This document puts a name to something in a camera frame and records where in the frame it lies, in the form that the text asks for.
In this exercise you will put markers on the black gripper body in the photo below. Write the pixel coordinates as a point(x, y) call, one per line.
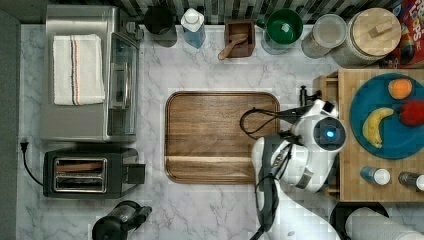
point(305, 96)

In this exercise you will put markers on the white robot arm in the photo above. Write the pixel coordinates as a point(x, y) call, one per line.
point(301, 157)

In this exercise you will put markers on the wooden drawer cabinet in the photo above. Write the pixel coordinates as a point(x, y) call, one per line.
point(353, 188)

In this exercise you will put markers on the green mug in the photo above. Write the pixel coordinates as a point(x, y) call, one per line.
point(280, 30)

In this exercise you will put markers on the yellow plush banana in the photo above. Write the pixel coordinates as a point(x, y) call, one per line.
point(371, 126)

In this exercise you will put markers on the wooden spoon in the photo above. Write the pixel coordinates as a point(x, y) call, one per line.
point(234, 40)

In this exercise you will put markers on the wooden lidded glass jar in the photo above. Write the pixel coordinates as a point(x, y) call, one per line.
point(371, 35)

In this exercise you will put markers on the orange plush fruit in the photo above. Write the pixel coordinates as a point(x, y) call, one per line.
point(400, 88)

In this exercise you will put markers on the brown wooden utensil box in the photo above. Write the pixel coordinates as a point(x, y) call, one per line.
point(244, 49)

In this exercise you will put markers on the wooden serving tray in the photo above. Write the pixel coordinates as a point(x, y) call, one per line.
point(204, 143)

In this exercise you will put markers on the red plush apple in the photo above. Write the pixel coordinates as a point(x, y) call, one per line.
point(412, 113)

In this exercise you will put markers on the blue shaker can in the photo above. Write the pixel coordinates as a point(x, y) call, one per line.
point(375, 175)

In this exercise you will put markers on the blue water carton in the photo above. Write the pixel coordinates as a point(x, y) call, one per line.
point(192, 23)

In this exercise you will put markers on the red Froot Loops box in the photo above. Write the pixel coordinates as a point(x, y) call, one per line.
point(409, 54)

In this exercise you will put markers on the silver shaker can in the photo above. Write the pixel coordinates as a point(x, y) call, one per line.
point(410, 179)

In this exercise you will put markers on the paper towel roll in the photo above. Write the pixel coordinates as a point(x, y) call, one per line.
point(366, 224)

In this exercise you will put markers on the black cup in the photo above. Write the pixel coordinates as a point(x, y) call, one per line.
point(159, 21)

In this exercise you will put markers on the silver toaster oven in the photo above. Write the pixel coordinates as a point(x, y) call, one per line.
point(114, 120)

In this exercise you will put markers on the black coffee grinder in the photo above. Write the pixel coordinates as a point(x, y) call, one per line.
point(125, 218)

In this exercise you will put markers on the striped white dish towel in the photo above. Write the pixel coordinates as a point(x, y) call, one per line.
point(77, 70)

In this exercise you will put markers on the black silver toaster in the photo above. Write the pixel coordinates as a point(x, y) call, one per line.
point(91, 173)

